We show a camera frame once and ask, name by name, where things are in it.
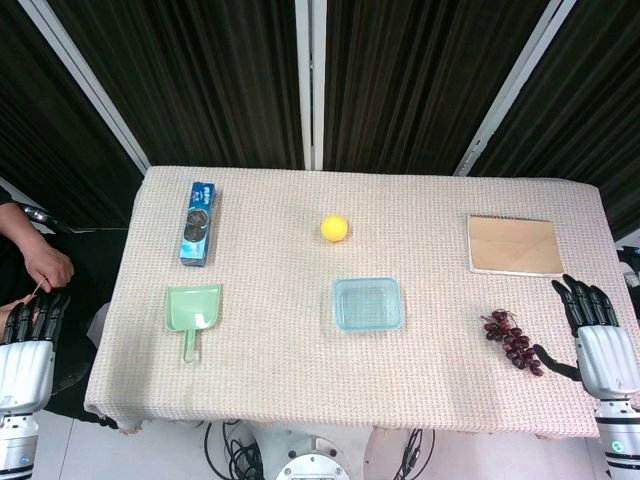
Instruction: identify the blue container lid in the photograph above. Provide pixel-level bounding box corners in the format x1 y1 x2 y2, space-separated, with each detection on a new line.
332 276 405 333

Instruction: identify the person bare forearm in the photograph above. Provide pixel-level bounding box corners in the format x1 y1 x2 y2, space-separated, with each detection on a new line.
0 199 47 266

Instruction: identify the grey equipment stand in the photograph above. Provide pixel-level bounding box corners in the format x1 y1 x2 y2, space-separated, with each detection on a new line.
615 244 640 292

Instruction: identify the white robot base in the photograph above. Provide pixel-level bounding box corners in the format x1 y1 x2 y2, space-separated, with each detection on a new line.
249 419 374 480

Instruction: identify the green plastic dustpan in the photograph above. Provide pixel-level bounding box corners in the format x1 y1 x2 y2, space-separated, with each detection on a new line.
164 283 224 365

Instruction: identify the chrome chair part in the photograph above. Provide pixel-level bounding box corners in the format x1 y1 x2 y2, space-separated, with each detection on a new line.
22 203 69 234

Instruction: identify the pink waffle tablecloth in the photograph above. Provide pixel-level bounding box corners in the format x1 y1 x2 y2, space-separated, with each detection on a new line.
82 165 627 441

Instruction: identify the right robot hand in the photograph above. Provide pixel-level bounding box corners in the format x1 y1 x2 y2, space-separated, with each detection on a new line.
532 273 640 400

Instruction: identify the black cable bundle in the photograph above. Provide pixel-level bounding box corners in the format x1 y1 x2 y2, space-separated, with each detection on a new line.
397 428 436 480
203 421 264 480

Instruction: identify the yellow ball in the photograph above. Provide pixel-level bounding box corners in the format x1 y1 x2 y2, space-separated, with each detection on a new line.
320 214 350 245

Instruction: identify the blue cookie box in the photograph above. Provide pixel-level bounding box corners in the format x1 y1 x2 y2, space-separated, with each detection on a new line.
178 181 219 269

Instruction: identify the brown spiral notebook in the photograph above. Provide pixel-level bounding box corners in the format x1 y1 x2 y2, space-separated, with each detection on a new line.
466 214 566 278

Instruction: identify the person bare hand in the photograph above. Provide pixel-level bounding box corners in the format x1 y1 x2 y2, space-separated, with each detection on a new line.
23 244 76 298

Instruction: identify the black pleated curtain panel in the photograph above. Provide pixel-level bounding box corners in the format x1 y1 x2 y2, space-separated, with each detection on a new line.
322 0 552 174
469 0 640 242
47 0 306 170
0 0 146 232

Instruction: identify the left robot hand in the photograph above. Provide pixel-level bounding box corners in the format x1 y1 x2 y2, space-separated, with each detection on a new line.
0 292 71 414

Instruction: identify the dark red grape bunch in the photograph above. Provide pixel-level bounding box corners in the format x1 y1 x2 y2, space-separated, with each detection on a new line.
480 309 547 377

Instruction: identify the white frame post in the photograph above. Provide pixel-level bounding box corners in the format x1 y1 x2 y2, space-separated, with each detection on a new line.
452 0 577 177
294 0 327 171
18 0 151 172

